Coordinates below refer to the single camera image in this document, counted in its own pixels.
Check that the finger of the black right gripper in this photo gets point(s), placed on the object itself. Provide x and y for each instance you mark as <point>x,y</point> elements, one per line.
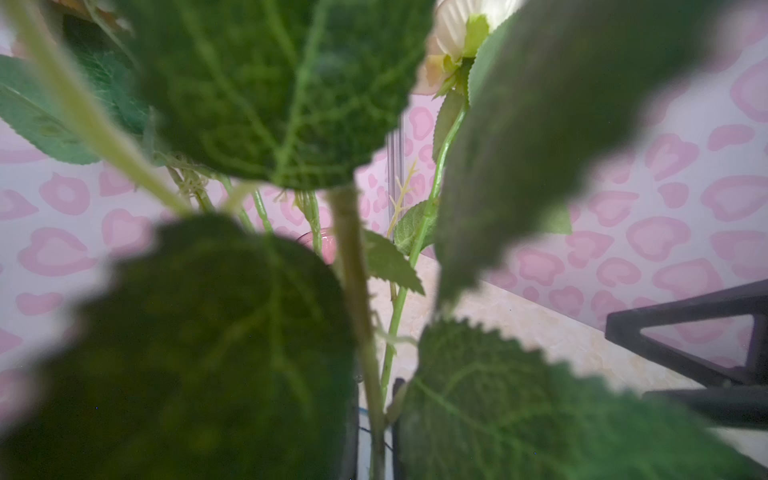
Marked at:
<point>739,407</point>
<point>715,339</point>

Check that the pink double rose stem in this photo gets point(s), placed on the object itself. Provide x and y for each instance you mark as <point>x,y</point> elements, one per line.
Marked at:
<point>224,354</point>

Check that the red grey glass vase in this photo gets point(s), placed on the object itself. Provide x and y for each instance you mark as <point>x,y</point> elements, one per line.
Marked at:
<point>327,242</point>

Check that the aluminium frame post right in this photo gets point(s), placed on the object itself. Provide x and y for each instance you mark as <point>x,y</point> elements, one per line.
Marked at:
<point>395,152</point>

